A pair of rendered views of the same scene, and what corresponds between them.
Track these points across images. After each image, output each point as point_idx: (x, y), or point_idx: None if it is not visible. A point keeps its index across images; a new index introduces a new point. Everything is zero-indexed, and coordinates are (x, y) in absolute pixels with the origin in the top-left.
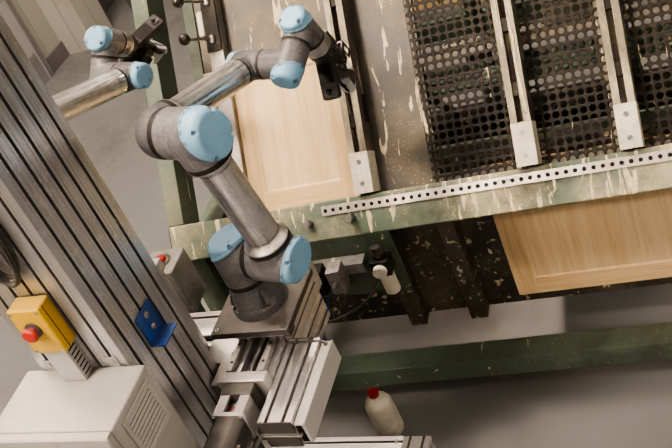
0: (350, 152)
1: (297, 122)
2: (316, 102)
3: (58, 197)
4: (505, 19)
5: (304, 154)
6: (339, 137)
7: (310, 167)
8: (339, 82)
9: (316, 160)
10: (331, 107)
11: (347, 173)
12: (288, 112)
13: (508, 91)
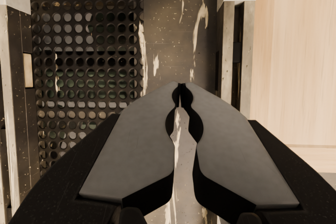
0: (251, 2)
1: (323, 70)
2: (286, 92)
3: None
4: (2, 143)
5: (324, 21)
6: (263, 37)
7: (320, 0)
8: (197, 158)
9: (307, 9)
10: (266, 81)
11: None
12: (334, 87)
13: (4, 50)
